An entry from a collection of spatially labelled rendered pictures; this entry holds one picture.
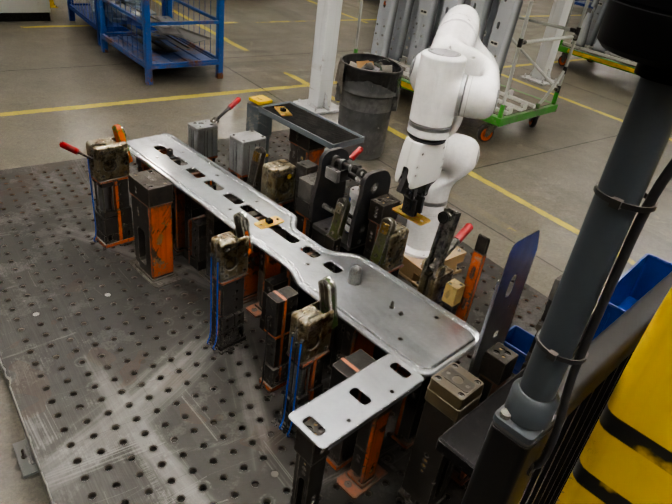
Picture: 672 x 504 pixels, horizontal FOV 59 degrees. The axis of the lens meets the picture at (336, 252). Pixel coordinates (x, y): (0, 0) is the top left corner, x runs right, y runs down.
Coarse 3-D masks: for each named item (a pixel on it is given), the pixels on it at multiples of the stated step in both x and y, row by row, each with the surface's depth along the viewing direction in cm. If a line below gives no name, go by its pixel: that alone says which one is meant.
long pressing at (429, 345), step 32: (160, 160) 192; (192, 160) 195; (192, 192) 176; (224, 192) 178; (256, 192) 180; (288, 224) 167; (288, 256) 153; (320, 256) 155; (352, 256) 156; (352, 288) 144; (384, 288) 146; (352, 320) 134; (384, 320) 135; (416, 320) 136; (448, 320) 138; (416, 352) 127; (448, 352) 128
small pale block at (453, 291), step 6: (450, 282) 140; (456, 282) 140; (450, 288) 139; (456, 288) 138; (462, 288) 139; (444, 294) 141; (450, 294) 140; (456, 294) 139; (462, 294) 141; (444, 300) 142; (450, 300) 140; (456, 300) 140; (444, 306) 143; (450, 306) 141; (456, 306) 142
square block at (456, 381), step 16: (448, 368) 115; (432, 384) 113; (448, 384) 111; (464, 384) 112; (480, 384) 112; (432, 400) 114; (448, 400) 111; (464, 400) 109; (432, 416) 116; (448, 416) 112; (432, 432) 117; (416, 448) 122; (432, 448) 119; (416, 464) 124; (432, 464) 120; (448, 464) 123; (416, 480) 125; (432, 480) 122; (448, 480) 128; (400, 496) 130; (416, 496) 127; (432, 496) 125
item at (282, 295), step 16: (288, 288) 143; (272, 304) 139; (288, 304) 141; (272, 320) 141; (288, 320) 143; (272, 336) 144; (288, 336) 147; (272, 352) 147; (272, 368) 150; (272, 384) 152
